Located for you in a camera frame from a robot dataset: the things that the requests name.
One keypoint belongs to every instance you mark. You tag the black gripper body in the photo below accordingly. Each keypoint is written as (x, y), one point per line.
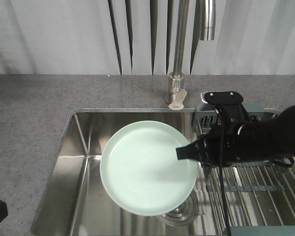
(216, 147)

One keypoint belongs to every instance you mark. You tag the stainless steel kitchen faucet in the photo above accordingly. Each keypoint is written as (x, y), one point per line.
(176, 94)

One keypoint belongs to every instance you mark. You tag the mint green round plate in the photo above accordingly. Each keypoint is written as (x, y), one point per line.
(140, 171)

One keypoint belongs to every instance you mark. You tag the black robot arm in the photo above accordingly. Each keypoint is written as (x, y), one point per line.
(239, 142)

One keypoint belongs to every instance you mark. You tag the teal roll-up drying rack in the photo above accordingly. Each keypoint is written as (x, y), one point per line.
(260, 199)

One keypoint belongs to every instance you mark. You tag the round steel sink drain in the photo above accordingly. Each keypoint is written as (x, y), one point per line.
(184, 214)

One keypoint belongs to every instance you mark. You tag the stainless steel sink basin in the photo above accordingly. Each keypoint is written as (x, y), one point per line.
(75, 202)

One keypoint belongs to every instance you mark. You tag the white pleated curtain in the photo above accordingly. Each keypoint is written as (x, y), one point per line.
(137, 37)

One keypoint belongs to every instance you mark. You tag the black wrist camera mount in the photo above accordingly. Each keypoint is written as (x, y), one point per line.
(228, 105)

